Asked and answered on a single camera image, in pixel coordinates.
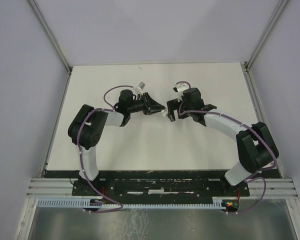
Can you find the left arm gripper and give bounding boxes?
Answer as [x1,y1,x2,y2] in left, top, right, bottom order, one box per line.
[128,92,166,116]

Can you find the white round charging case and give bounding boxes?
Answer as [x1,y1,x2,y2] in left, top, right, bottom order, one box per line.
[161,109,169,118]

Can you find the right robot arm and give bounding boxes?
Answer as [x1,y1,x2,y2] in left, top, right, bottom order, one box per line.
[148,87,279,196]

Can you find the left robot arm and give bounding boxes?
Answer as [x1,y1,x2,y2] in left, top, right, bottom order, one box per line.
[67,89,166,195]

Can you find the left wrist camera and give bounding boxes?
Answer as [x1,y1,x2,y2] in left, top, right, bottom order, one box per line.
[136,82,146,92]

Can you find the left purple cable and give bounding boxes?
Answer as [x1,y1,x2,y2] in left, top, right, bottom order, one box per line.
[77,85,135,215]

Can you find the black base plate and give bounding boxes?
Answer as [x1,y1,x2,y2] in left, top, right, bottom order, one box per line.
[72,170,250,205]

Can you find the white cable duct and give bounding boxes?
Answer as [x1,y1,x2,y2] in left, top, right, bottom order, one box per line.
[36,196,227,209]

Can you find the front aluminium rail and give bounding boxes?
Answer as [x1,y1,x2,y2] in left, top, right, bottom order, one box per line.
[26,178,298,199]

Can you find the right aluminium frame post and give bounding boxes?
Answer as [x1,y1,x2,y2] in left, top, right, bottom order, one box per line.
[244,0,290,72]

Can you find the aluminium frame post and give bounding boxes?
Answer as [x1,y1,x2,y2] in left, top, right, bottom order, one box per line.
[26,0,72,73]
[244,0,290,72]

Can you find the left aluminium frame post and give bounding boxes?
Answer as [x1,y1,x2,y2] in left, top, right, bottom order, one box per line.
[26,0,72,73]

